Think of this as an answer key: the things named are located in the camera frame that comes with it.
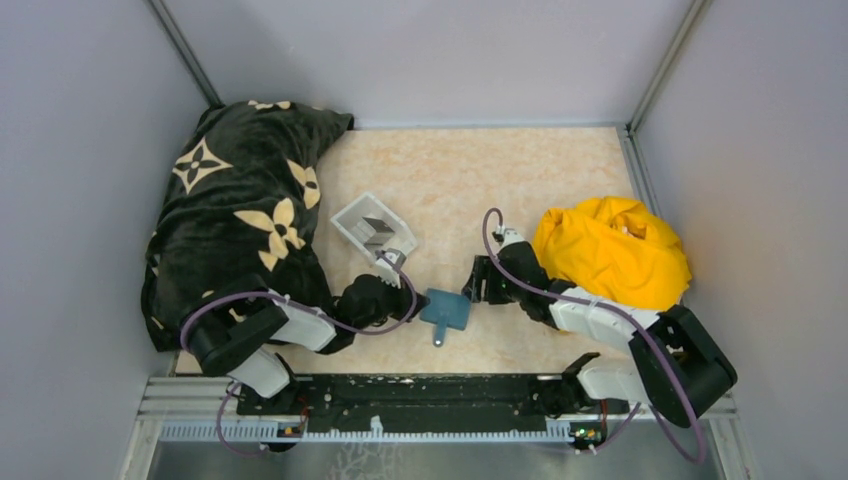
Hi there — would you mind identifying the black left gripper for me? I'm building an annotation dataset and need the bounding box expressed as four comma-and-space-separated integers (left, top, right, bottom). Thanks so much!
354, 270, 430, 332

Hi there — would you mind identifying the blue leather card holder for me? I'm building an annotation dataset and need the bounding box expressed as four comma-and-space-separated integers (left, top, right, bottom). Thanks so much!
419, 288, 471, 348

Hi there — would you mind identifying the white plastic card tray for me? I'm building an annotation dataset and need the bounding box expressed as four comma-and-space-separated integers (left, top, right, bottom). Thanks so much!
330, 192, 419, 263

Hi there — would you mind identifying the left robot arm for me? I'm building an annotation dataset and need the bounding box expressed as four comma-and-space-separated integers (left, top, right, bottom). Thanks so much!
179, 274, 429, 414

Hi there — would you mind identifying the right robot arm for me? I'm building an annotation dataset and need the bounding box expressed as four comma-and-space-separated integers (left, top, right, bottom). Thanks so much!
462, 241, 738, 428

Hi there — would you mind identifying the grey card stack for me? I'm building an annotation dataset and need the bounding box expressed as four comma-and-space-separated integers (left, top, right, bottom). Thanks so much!
354, 217, 395, 247

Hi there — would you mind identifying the yellow cloth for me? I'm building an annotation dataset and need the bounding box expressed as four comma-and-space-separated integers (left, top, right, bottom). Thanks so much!
532, 196, 692, 311

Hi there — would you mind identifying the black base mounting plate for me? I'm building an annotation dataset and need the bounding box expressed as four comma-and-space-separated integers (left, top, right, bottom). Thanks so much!
236, 374, 629, 433

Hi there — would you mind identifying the black floral blanket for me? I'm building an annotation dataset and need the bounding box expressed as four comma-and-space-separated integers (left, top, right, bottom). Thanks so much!
140, 100, 355, 352

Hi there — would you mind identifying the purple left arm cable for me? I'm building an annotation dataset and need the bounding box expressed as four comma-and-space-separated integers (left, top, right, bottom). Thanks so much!
178, 251, 419, 460

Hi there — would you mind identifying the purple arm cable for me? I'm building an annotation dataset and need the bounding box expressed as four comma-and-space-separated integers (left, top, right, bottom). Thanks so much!
178, 251, 419, 460
481, 207, 709, 465

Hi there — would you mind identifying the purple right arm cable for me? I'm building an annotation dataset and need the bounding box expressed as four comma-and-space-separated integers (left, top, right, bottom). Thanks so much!
481, 207, 709, 465

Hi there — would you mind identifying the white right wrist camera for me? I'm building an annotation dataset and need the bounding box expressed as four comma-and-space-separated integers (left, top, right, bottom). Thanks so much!
492, 226, 525, 249

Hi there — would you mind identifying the aluminium frame rail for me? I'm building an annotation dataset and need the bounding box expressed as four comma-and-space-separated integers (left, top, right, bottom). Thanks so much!
135, 372, 738, 445

